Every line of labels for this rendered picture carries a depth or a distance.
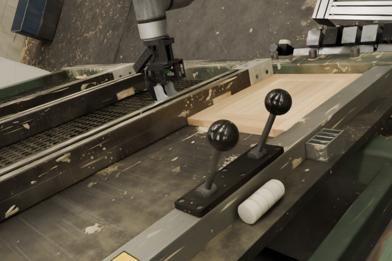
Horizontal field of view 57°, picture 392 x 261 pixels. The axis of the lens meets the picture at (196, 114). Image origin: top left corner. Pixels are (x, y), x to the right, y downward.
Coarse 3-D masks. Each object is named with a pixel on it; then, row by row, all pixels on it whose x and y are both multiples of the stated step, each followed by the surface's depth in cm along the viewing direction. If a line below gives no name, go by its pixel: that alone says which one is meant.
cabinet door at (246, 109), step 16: (272, 80) 110; (288, 80) 107; (304, 80) 104; (320, 80) 100; (336, 80) 97; (352, 80) 93; (240, 96) 100; (256, 96) 98; (304, 96) 90; (320, 96) 87; (208, 112) 92; (224, 112) 90; (240, 112) 88; (256, 112) 86; (288, 112) 81; (304, 112) 78; (240, 128) 80; (256, 128) 76; (272, 128) 73
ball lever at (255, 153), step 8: (272, 96) 49; (280, 96) 48; (288, 96) 49; (264, 104) 50; (272, 104) 48; (280, 104) 48; (288, 104) 48; (272, 112) 49; (280, 112) 49; (272, 120) 51; (264, 128) 53; (264, 136) 53; (264, 144) 55; (248, 152) 56; (256, 152) 55; (264, 152) 56
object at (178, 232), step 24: (384, 72) 87; (336, 96) 78; (360, 96) 77; (312, 120) 68; (336, 120) 70; (288, 144) 60; (264, 168) 54; (288, 168) 58; (240, 192) 50; (168, 216) 47; (192, 216) 46; (216, 216) 47; (144, 240) 43; (168, 240) 42; (192, 240) 44
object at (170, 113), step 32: (256, 64) 111; (192, 96) 92; (96, 128) 80; (128, 128) 79; (160, 128) 86; (32, 160) 69; (64, 160) 70; (96, 160) 74; (0, 192) 62; (32, 192) 66
